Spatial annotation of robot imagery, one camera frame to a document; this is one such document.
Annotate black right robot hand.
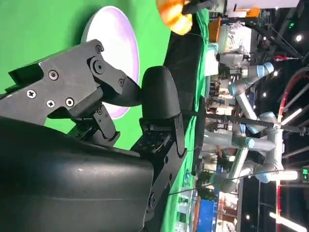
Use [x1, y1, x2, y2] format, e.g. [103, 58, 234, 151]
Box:
[0, 38, 189, 232]

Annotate blue panel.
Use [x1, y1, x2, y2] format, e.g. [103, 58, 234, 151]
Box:
[199, 199, 218, 232]

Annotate plastic-wrapped white machine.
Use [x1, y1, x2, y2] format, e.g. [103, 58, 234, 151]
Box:
[218, 24, 252, 54]

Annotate thin black cable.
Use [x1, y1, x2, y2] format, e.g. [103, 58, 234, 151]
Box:
[168, 166, 309, 196]

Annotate black-skirted table with green cloth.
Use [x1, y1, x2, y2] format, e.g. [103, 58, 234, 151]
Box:
[164, 9, 211, 232]

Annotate lilac plate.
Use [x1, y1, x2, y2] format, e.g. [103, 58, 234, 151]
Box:
[81, 6, 140, 120]

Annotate green table cloth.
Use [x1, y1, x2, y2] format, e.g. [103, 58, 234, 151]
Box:
[0, 0, 171, 152]

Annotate orange box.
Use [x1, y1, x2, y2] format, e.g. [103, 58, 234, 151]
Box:
[209, 18, 222, 43]

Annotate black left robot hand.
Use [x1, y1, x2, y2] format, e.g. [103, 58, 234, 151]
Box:
[182, 0, 229, 15]

